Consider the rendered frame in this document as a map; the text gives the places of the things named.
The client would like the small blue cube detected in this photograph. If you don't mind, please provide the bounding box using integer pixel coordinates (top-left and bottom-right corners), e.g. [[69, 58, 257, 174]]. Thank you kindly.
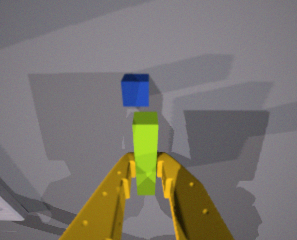
[[121, 74, 149, 107]]

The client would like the lime green rod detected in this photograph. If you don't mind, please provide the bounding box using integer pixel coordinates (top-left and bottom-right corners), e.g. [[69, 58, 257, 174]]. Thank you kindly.
[[132, 112, 158, 195]]

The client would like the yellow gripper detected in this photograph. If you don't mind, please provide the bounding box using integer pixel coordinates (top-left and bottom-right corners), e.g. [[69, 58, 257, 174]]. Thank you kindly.
[[59, 152, 234, 240]]

